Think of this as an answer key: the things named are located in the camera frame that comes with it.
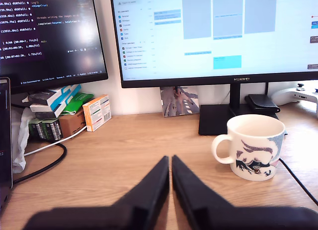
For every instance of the white illustrated coffee mug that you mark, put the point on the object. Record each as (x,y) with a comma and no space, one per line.
(256,150)

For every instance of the standing photo card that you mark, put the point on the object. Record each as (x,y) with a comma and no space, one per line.
(179,102)

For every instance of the orange and white medicine box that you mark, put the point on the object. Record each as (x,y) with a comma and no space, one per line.
(95,113)

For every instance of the brown cardboard box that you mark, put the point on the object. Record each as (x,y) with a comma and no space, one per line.
(72,124)

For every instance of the small black wallet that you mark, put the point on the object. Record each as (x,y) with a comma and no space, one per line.
(262,103)

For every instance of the green pouch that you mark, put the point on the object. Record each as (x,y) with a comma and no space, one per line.
(79,102)

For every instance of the green battery pack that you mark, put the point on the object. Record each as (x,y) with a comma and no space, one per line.
(35,128)
(52,129)

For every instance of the white and teal carton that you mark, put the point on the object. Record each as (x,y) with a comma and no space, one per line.
(53,109)
(49,94)

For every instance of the white game controller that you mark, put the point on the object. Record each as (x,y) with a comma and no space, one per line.
(295,96)

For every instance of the white crumpled cloth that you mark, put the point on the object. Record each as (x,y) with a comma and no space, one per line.
(21,130)

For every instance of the black laptop screen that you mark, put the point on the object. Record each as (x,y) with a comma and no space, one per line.
(5,140)

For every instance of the black Huawei monitor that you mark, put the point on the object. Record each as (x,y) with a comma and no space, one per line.
(223,28)

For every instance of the monitor with dark terminal screen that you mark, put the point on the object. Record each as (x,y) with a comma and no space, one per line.
(49,41)

